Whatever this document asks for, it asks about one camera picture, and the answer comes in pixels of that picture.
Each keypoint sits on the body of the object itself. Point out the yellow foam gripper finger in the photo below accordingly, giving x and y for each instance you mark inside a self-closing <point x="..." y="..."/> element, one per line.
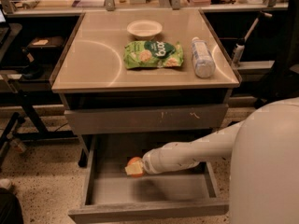
<point x="134" y="169"/>

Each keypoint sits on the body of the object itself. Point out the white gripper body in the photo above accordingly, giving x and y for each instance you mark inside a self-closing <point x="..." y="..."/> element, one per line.
<point x="151" y="163"/>

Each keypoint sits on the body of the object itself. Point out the orange fruit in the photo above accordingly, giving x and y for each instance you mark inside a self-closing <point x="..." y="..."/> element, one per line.
<point x="135" y="159"/>

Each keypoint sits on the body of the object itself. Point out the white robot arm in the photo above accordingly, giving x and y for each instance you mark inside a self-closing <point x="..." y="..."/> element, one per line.
<point x="264" y="172"/>

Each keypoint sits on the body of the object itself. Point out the open grey middle drawer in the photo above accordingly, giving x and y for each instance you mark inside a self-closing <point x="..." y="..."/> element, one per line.
<point x="110" y="195"/>

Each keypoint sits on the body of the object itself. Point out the closed grey top drawer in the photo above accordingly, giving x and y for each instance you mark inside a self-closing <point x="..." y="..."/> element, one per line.
<point x="146" y="119"/>

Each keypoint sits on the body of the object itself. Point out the grey drawer cabinet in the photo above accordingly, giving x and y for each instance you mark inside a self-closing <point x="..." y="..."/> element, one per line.
<point x="92" y="74"/>

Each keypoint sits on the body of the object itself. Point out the green snack bag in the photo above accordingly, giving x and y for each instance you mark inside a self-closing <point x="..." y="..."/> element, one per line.
<point x="152" y="54"/>

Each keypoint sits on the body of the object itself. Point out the clear plastic water bottle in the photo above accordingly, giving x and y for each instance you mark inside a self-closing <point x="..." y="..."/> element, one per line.
<point x="203" y="63"/>

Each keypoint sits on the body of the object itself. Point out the white bowl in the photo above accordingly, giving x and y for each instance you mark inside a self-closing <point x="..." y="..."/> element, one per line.
<point x="144" y="29"/>

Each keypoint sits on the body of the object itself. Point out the black bag on shelf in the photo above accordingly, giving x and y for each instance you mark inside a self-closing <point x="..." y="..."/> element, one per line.
<point x="47" y="49"/>

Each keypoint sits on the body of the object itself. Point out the black desk leg frame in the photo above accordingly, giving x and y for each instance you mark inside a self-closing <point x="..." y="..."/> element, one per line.
<point x="10" y="136"/>

